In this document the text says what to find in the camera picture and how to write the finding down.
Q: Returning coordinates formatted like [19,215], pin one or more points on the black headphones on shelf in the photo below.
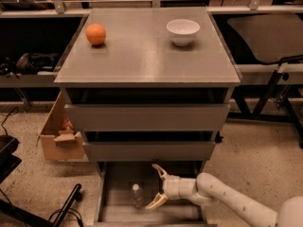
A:
[29,64]

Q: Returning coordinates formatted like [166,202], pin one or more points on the grey drawer cabinet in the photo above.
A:
[140,65]

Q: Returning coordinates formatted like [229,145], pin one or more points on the grey top drawer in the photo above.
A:
[147,117]

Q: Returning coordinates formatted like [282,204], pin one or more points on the clear plastic water bottle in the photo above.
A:
[137,196]

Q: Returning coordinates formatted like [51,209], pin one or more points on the black office chair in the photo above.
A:
[267,49]

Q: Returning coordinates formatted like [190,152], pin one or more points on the grey middle drawer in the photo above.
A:
[148,151]

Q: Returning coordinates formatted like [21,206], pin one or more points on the black chair base left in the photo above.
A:
[21,190]

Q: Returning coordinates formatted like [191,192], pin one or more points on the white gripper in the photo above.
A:
[171,186]

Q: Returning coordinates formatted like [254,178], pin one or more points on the orange fruit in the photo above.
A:
[95,34]

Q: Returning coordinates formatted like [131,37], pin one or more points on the cardboard box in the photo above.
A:
[60,140]

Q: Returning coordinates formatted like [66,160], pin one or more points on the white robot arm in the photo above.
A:
[205,189]

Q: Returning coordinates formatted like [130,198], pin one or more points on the white ceramic bowl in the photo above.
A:
[182,31]

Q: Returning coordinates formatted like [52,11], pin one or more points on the grey open bottom drawer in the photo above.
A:
[116,209]

